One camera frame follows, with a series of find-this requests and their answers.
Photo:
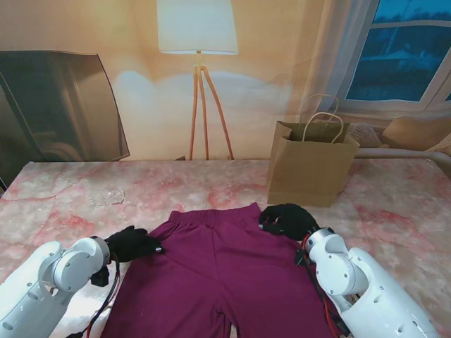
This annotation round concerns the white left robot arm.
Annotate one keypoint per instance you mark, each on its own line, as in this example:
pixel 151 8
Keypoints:
pixel 42 281

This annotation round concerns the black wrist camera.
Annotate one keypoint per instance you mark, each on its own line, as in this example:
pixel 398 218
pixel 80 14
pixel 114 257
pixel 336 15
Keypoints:
pixel 301 257
pixel 100 277

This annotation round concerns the beige sofa frame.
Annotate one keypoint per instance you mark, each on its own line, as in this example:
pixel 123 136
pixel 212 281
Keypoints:
pixel 394 153

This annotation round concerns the sheer beige curtain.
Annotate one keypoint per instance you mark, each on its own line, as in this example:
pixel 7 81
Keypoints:
pixel 331 53

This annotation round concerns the smooth beige cushion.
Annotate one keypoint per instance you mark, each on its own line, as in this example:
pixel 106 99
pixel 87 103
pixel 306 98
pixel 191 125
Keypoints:
pixel 412 132

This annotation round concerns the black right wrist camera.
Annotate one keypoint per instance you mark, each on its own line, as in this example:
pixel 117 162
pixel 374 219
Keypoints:
pixel 301 257

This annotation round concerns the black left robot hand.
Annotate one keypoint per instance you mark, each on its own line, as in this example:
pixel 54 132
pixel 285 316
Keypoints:
pixel 130 244

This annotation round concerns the dark framed mirror panel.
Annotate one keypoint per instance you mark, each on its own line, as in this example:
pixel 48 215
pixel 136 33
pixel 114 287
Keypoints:
pixel 53 105

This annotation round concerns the knitted beige pillow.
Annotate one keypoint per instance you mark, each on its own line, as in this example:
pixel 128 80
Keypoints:
pixel 366 135

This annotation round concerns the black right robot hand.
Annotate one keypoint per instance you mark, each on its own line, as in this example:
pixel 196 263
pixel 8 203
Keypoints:
pixel 292 222

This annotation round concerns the white shade tripod floor lamp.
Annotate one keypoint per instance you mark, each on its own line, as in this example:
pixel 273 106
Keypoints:
pixel 197 28

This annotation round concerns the kraft paper bag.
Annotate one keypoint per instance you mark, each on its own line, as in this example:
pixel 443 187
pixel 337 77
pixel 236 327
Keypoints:
pixel 310 169

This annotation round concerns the white framed window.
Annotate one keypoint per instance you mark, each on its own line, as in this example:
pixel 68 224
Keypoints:
pixel 398 60

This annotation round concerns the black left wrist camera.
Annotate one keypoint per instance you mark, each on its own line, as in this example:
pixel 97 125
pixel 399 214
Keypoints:
pixel 100 277

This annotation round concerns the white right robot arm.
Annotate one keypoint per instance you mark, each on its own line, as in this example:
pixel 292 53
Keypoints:
pixel 359 281

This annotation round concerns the maroon shorts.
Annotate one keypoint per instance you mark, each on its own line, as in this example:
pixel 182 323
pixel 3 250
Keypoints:
pixel 218 274

